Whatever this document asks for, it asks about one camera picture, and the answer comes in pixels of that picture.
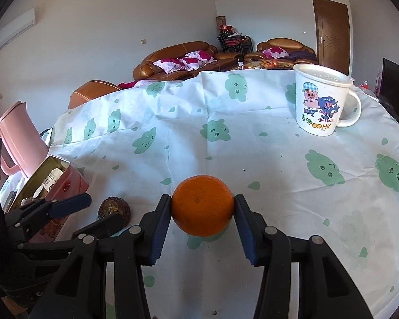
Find large orange mandarin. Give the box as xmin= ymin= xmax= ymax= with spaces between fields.
xmin=171 ymin=175 xmax=234 ymax=238

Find pink metal tin box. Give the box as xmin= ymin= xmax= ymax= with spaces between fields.
xmin=5 ymin=156 xmax=92 ymax=246

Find printed paper leaflet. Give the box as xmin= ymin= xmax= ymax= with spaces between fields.
xmin=34 ymin=168 xmax=63 ymax=198

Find pink electric kettle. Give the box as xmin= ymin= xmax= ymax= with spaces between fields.
xmin=0 ymin=101 xmax=49 ymax=179

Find white green cloud tablecloth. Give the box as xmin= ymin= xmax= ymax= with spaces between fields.
xmin=47 ymin=70 xmax=399 ymax=318

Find brown leather armchair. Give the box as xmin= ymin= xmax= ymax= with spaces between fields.
xmin=68 ymin=80 xmax=121 ymax=110

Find pink floral pillow left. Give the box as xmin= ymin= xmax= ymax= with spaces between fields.
xmin=153 ymin=58 xmax=188 ymax=74

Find brown leather long sofa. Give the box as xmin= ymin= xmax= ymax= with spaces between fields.
xmin=132 ymin=41 xmax=243 ymax=81

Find pink floral pillow right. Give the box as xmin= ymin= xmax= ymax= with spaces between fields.
xmin=179 ymin=50 xmax=216 ymax=71

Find white cartoon mug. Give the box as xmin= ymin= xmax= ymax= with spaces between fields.
xmin=293 ymin=64 xmax=362 ymax=137

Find black television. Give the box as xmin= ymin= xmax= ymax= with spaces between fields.
xmin=379 ymin=58 xmax=399 ymax=123

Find cluttered coffee table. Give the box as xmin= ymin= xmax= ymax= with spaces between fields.
xmin=234 ymin=60 xmax=294 ymax=70

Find stacked dark chairs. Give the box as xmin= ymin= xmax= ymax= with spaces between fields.
xmin=216 ymin=16 xmax=253 ymax=55

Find pink floral pillow small sofa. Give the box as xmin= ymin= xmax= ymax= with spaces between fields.
xmin=262 ymin=47 xmax=290 ymax=60

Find brown leather small sofa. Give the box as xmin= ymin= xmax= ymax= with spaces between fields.
xmin=244 ymin=37 xmax=318 ymax=70

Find brown wooden door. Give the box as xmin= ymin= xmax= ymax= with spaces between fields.
xmin=312 ymin=0 xmax=350 ymax=75

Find white wall air conditioner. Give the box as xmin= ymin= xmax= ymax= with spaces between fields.
xmin=0 ymin=8 xmax=36 ymax=50

